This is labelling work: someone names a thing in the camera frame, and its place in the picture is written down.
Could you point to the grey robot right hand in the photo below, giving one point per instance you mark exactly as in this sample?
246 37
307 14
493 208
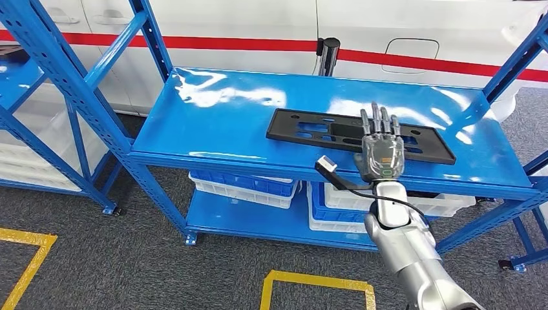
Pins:
383 158

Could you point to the black plastic panel part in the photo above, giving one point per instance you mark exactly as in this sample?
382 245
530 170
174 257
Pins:
287 128

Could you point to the blue plastic crate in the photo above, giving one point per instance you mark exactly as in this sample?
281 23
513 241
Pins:
334 205
239 184

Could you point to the yellow floor tape square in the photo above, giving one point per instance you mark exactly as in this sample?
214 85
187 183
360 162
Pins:
25 237
317 280

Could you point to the black flat panel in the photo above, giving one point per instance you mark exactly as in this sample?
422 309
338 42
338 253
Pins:
10 51

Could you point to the dark grey camera bracket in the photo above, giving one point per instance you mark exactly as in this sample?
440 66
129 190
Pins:
342 184

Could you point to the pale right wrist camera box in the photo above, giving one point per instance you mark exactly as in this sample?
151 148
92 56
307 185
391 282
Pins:
327 164

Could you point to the black-topped chrome stanchion post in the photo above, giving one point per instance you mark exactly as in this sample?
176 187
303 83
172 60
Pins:
328 55

